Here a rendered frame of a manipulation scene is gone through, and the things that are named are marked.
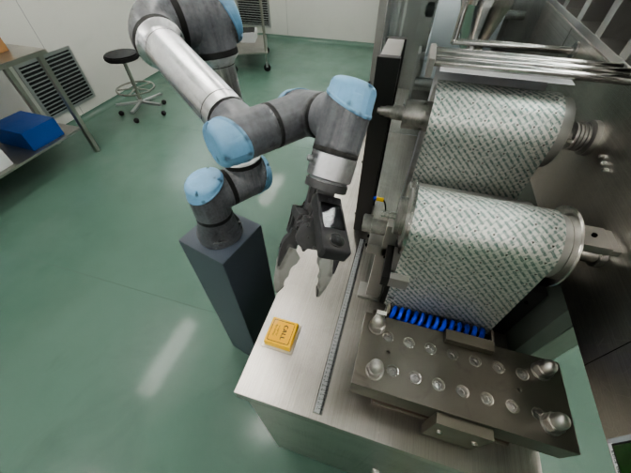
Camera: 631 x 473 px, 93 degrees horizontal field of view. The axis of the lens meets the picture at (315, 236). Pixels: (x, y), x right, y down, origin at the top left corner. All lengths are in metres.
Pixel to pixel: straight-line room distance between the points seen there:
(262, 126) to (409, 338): 0.52
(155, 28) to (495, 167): 0.73
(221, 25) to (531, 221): 0.73
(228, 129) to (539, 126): 0.57
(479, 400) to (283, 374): 0.42
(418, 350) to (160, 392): 1.45
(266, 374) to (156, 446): 1.09
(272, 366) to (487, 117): 0.72
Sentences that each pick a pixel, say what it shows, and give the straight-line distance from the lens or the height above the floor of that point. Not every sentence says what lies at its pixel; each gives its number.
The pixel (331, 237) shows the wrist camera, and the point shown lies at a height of 1.34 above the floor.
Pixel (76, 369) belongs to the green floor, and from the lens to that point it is 2.16.
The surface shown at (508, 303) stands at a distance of 0.70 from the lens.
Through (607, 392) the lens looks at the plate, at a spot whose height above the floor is 1.17.
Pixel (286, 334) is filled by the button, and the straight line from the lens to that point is 0.80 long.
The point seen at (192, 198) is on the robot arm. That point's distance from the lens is 0.92.
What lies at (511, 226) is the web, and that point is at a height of 1.30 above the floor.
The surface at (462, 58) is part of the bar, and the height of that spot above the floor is 1.45.
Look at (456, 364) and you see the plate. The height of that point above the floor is 1.03.
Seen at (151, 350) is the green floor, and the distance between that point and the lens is 1.99.
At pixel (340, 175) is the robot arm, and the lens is 0.47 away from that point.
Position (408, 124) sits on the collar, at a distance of 0.74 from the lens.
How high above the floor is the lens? 1.66
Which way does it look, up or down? 48 degrees down
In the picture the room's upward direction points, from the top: straight up
